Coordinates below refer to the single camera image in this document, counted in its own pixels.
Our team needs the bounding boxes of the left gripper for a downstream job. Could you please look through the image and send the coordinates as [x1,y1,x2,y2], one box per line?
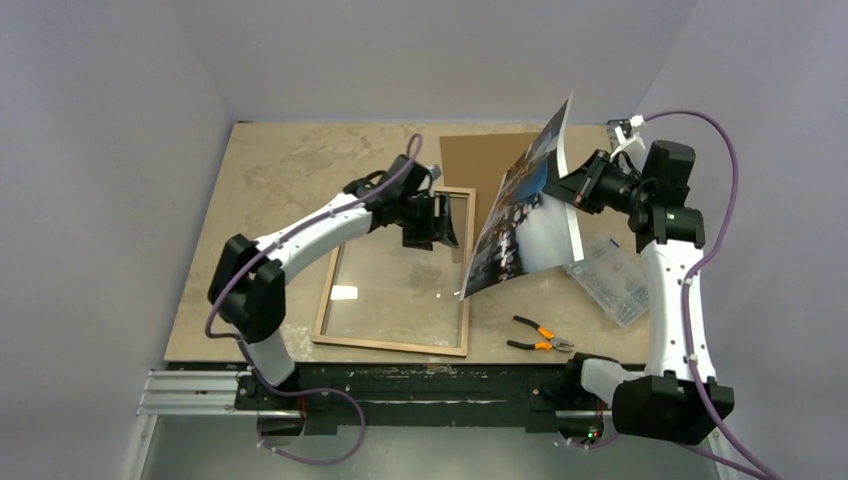
[395,192,456,252]

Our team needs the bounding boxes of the printed photo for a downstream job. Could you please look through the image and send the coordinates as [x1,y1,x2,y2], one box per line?
[460,95,584,299]

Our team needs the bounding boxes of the clear acrylic sheet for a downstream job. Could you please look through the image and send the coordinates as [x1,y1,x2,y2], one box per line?
[321,195,468,349]

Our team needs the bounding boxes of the brown cardboard backing board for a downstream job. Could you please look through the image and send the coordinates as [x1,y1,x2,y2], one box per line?
[439,132,538,238]

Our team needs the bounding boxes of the black wooden picture frame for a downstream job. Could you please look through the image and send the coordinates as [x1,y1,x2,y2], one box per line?
[311,186,478,359]

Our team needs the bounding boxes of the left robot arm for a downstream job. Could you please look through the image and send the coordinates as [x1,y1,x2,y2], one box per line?
[204,154,458,409]

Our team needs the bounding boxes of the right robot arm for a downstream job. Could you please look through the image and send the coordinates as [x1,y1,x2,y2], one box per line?
[543,140,735,446]

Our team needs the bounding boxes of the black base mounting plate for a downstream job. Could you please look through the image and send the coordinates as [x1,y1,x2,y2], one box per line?
[234,363,612,444]

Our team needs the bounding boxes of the aluminium rail right side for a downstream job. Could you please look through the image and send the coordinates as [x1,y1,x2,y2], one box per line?
[605,119,640,158]

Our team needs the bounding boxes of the aluminium rail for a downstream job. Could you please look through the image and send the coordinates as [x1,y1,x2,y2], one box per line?
[605,119,640,158]
[136,370,300,419]

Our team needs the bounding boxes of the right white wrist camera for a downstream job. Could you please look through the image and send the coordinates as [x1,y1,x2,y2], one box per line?
[605,115,648,162]

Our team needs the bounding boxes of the orange handled pliers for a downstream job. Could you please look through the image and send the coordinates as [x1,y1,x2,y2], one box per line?
[506,315,575,353]

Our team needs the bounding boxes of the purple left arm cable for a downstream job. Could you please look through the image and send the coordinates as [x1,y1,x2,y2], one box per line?
[203,133,425,465]

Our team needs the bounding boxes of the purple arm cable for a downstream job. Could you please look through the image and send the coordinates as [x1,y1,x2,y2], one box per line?
[203,133,425,465]
[569,109,790,480]

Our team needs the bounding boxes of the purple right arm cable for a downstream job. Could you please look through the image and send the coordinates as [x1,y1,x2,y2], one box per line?
[569,109,790,480]

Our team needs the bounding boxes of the aluminium rail front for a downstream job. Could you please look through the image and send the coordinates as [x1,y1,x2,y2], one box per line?
[136,370,300,419]

